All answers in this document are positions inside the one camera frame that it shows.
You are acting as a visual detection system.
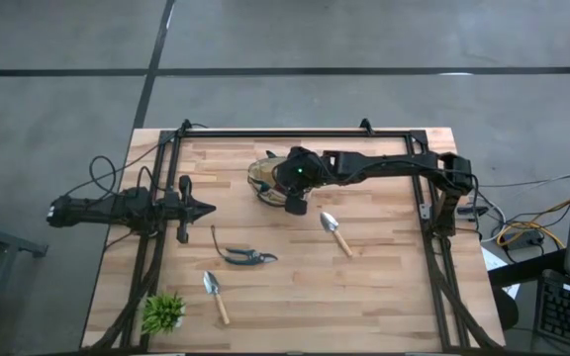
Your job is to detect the beige green-trimmed gardening bag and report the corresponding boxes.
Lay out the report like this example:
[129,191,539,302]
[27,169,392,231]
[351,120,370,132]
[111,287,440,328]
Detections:
[245,148,317,209]

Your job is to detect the grey power strip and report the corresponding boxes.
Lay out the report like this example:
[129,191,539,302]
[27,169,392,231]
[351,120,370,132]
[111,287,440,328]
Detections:
[501,228,546,249]

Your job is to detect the black keyboard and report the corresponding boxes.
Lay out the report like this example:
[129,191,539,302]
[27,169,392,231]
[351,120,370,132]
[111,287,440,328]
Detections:
[530,268,570,355]

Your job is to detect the steel trowel wooden handle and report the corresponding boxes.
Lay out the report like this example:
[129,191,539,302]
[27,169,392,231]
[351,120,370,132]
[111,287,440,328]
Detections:
[319,211,355,259]
[202,270,232,326]

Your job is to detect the green plant in white pot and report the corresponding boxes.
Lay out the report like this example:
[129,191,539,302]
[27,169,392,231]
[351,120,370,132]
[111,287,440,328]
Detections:
[142,292,188,338]

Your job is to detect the long black cable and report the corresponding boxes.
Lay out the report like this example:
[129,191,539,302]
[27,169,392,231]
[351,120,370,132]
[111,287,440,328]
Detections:
[63,122,210,198]

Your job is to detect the yellow cable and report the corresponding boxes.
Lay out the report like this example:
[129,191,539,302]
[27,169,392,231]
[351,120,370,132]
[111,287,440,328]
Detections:
[494,196,570,251]

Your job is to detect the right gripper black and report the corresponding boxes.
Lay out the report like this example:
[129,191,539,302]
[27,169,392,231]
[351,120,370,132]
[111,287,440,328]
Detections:
[271,145,326,218]

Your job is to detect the black aluminium frame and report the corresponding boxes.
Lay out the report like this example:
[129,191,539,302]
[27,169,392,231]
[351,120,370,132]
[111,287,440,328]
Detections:
[81,117,507,355]

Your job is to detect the white paper sheet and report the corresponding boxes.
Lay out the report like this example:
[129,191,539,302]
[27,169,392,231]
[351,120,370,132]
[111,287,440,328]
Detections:
[479,245,522,301]

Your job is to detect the green-handled pruning shears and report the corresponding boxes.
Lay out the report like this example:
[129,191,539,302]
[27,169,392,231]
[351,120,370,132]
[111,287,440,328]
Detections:
[210,224,280,267]

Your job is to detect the thin grey cable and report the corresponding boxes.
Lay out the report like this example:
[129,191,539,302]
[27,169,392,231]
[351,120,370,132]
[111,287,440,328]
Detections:
[477,172,570,192]

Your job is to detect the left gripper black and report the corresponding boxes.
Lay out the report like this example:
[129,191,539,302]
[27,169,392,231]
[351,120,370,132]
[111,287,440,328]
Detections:
[158,174,217,245]

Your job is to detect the black looped cable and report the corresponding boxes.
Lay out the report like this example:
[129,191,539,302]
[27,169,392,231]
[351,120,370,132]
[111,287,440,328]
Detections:
[86,154,119,197]

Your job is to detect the black round stool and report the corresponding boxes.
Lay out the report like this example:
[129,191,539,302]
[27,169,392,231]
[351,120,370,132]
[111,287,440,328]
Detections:
[491,285,521,332]

